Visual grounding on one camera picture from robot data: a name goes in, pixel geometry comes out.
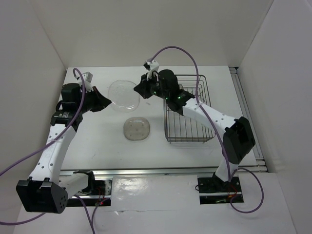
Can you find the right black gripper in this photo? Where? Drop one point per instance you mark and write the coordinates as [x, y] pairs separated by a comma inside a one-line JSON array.
[[143, 87]]

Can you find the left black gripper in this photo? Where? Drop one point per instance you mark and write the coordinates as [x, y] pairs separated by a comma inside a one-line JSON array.
[[99, 99]]

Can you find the clear glass plate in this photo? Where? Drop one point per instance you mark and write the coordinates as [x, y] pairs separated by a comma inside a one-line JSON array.
[[124, 98]]

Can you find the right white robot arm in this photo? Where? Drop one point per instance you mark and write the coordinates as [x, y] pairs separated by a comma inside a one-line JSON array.
[[234, 134]]

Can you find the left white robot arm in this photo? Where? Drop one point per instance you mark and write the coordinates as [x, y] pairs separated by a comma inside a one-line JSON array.
[[43, 191]]

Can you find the smoky glass plate near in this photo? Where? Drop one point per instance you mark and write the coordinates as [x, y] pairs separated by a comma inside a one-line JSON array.
[[136, 128]]

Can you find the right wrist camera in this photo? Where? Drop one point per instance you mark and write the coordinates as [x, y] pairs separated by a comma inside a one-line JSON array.
[[151, 66]]

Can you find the grey wire dish rack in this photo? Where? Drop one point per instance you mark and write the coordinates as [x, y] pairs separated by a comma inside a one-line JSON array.
[[180, 129]]

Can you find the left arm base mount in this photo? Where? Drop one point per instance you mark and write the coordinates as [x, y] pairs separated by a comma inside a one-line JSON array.
[[100, 195]]

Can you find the aluminium rail front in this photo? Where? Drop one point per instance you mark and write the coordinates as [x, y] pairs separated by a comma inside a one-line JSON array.
[[154, 172]]

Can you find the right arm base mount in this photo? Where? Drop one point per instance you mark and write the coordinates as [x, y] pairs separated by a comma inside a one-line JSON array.
[[214, 191]]

